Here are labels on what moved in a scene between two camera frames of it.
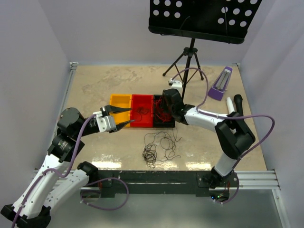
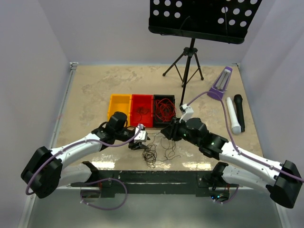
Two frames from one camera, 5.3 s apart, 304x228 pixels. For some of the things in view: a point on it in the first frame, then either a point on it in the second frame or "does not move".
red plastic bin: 142,110 does not move
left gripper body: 104,110 -> 133,145
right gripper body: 167,107 -> 179,130
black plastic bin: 161,118 does not move
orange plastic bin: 124,100 does not move
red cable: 159,112 does not move
